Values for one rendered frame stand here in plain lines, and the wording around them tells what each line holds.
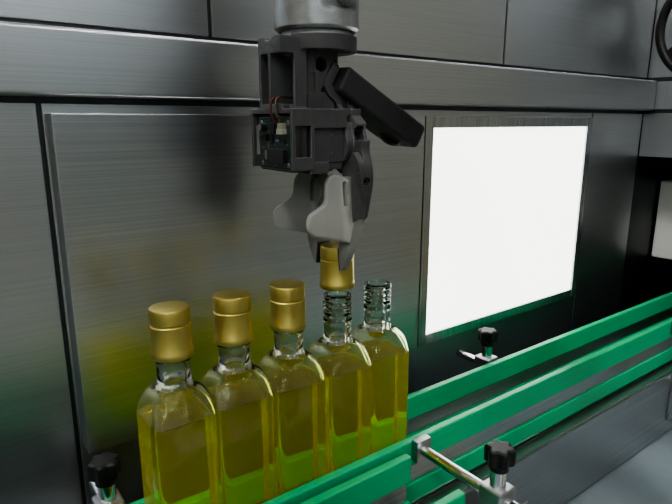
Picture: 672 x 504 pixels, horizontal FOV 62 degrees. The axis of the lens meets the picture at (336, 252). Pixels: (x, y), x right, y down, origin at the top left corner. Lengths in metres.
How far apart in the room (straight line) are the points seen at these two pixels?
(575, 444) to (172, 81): 0.74
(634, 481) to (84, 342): 0.85
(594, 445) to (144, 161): 0.77
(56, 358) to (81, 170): 0.19
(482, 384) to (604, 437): 0.24
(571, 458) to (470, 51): 0.62
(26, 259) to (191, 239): 0.16
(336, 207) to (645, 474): 0.76
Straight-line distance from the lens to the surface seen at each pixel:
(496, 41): 0.96
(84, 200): 0.58
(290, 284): 0.53
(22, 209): 0.60
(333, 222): 0.51
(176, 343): 0.48
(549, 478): 0.91
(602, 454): 1.03
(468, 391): 0.84
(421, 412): 0.78
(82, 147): 0.57
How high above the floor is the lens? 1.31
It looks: 13 degrees down
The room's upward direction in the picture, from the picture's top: straight up
